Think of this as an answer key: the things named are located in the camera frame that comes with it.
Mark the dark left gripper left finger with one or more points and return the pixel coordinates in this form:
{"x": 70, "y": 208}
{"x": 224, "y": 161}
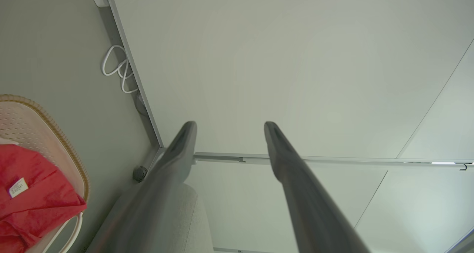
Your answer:
{"x": 163, "y": 193}

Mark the long horizontal aluminium wall rail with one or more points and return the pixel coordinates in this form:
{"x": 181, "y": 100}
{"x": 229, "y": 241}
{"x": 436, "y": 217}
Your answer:
{"x": 333, "y": 159}

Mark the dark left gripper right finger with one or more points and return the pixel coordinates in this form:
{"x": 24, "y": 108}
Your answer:
{"x": 307, "y": 201}

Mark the white perforated laundry basket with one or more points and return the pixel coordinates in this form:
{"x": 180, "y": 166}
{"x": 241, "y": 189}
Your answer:
{"x": 37, "y": 130}

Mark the red and white garment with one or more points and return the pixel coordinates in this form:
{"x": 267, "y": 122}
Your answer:
{"x": 40, "y": 197}

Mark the small black round knob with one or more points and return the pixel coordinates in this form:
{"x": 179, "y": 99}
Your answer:
{"x": 140, "y": 173}

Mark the slanted aluminium wall frame strip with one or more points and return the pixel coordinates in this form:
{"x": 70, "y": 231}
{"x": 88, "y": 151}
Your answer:
{"x": 132, "y": 60}

